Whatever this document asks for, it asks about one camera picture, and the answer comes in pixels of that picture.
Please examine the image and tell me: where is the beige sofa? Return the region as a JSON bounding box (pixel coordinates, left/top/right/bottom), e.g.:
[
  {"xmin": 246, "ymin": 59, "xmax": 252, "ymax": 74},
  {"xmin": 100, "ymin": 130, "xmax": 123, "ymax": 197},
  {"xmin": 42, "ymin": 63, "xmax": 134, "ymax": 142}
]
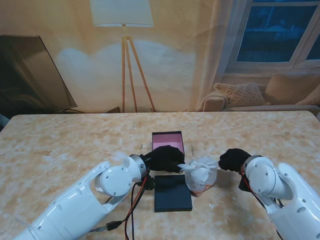
[{"xmin": 199, "ymin": 73, "xmax": 320, "ymax": 112}]

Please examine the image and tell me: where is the black gift box pink inside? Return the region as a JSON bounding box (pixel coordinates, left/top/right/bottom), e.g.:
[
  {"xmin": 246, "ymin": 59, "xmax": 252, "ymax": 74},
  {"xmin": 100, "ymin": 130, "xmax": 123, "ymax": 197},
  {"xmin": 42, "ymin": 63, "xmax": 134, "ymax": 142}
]
[{"xmin": 151, "ymin": 130, "xmax": 185, "ymax": 157}]

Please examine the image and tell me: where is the white plastic bag orange print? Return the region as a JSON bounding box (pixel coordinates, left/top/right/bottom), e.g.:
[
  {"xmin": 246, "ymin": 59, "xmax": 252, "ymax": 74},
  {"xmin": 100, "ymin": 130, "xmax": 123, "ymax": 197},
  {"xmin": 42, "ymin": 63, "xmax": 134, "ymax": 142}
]
[{"xmin": 177, "ymin": 156, "xmax": 220, "ymax": 198}]

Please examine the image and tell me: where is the red black left arm cable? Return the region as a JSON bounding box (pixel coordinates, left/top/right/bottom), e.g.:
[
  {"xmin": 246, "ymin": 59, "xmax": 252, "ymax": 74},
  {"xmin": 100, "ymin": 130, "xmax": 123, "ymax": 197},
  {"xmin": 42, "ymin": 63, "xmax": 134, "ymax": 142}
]
[{"xmin": 123, "ymin": 172, "xmax": 151, "ymax": 240}]

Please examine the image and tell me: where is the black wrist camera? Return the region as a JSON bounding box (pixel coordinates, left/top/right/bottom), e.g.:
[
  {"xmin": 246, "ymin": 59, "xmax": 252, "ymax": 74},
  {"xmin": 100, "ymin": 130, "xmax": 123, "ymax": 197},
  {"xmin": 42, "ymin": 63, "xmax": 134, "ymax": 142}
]
[
  {"xmin": 238, "ymin": 176, "xmax": 252, "ymax": 193},
  {"xmin": 134, "ymin": 174, "xmax": 156, "ymax": 192}
]

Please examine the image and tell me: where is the white framed window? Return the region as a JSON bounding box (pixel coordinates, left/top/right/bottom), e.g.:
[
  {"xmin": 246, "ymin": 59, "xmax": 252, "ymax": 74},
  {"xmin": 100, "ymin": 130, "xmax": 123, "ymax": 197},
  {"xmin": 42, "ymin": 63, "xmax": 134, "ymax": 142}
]
[{"xmin": 223, "ymin": 0, "xmax": 320, "ymax": 76}]

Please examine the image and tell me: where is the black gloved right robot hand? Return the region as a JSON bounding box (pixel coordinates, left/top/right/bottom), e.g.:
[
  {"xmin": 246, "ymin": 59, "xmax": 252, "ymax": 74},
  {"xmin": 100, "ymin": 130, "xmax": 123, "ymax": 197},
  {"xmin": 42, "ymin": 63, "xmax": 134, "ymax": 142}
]
[{"xmin": 218, "ymin": 147, "xmax": 252, "ymax": 173}]

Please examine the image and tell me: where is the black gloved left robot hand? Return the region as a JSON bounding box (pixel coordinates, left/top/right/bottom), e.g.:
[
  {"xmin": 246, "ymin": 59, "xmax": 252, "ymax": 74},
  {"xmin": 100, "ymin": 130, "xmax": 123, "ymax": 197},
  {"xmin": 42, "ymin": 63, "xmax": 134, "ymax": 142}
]
[{"xmin": 141, "ymin": 146, "xmax": 186, "ymax": 174}]

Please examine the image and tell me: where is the knitted beige cushion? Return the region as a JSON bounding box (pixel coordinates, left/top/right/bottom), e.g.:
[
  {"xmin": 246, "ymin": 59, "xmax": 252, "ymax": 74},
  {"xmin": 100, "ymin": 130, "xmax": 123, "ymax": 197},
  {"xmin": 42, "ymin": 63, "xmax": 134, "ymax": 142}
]
[{"xmin": 213, "ymin": 82, "xmax": 267, "ymax": 107}]

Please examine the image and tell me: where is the dark flat television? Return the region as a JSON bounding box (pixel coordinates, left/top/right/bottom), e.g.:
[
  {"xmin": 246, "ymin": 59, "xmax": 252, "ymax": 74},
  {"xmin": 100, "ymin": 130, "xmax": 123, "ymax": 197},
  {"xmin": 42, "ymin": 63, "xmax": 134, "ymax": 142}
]
[{"xmin": 0, "ymin": 35, "xmax": 85, "ymax": 115}]

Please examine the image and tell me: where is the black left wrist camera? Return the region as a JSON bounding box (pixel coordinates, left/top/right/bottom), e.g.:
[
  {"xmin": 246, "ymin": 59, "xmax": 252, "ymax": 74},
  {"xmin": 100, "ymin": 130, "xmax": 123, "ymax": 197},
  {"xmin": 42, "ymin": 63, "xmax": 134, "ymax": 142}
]
[{"xmin": 134, "ymin": 174, "xmax": 156, "ymax": 192}]

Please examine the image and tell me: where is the black box lid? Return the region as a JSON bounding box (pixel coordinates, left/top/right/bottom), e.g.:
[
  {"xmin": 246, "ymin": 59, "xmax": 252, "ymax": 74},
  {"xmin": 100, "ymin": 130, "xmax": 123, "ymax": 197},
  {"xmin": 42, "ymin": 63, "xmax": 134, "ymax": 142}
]
[{"xmin": 153, "ymin": 174, "xmax": 194, "ymax": 213}]

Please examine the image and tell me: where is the tripod floor lamp white shade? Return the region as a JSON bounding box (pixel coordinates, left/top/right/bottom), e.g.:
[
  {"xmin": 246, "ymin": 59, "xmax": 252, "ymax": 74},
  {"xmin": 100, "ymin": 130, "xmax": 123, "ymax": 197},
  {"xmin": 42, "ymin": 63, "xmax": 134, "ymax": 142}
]
[{"xmin": 89, "ymin": 0, "xmax": 157, "ymax": 113}]

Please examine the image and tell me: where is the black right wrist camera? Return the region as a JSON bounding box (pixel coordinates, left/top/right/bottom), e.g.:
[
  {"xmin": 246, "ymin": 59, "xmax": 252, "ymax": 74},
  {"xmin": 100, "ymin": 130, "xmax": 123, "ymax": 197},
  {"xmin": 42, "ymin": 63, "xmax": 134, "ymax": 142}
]
[{"xmin": 238, "ymin": 176, "xmax": 252, "ymax": 193}]

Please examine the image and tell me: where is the red black right arm cable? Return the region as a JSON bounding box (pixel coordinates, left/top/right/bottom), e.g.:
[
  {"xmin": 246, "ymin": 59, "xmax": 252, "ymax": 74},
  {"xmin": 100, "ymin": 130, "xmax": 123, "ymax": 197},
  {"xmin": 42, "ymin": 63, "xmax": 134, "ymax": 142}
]
[{"xmin": 240, "ymin": 167, "xmax": 286, "ymax": 236}]

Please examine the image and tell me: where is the red black arm cable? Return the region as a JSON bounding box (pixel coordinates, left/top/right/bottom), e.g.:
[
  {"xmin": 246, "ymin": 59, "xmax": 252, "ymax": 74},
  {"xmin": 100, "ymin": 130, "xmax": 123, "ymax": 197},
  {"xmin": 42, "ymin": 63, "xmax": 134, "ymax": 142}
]
[
  {"xmin": 123, "ymin": 172, "xmax": 151, "ymax": 240},
  {"xmin": 240, "ymin": 167, "xmax": 286, "ymax": 236}
]

